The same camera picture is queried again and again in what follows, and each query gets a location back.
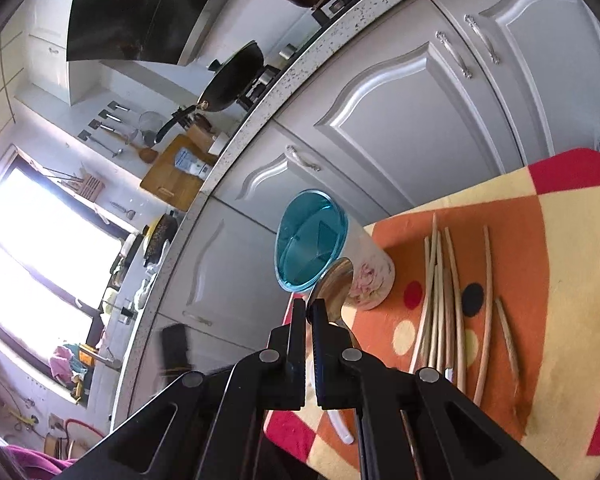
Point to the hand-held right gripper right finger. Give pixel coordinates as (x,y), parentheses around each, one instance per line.
(320,330)

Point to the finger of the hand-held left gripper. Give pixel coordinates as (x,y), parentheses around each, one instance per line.
(175,350)

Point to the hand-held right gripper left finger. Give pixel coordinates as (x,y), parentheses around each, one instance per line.
(300,325)

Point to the floral utensil holder teal rim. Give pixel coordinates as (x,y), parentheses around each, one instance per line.
(370,265)

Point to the pile of wooden chopsticks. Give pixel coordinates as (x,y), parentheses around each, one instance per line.
(437,300)

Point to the white cabinet door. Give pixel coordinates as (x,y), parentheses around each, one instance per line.
(405,110)
(540,60)
(320,180)
(230,270)

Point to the pink rag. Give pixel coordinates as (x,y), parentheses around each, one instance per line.
(62,360)

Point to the yellow pot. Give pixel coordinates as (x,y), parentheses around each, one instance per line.
(157,232)

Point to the wooden cutting board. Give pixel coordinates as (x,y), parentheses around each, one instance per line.
(165,175)

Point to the window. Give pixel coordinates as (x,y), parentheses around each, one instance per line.
(30,240)

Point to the pink cloth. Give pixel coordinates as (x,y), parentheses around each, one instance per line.
(30,462)

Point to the blue white packet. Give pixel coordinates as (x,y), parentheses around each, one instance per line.
(192,162)

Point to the wooden spoon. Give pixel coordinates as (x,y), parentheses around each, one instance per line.
(147,152)

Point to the wooden knife block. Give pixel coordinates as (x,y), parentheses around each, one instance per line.
(200,132)

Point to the mesh strainer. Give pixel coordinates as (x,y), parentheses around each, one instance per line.
(149,121)

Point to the orange red printed blanket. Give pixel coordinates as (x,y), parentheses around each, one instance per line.
(570,270)

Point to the black wok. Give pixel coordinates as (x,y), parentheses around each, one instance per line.
(235,75)

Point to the black gas stove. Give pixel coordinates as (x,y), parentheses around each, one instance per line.
(340,5)

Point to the black range hood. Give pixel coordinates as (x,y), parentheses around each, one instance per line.
(130,10)

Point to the wooden wall rack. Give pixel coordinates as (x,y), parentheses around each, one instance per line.
(90,185)

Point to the white wall cabinet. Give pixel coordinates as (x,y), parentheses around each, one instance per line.
(50,20)

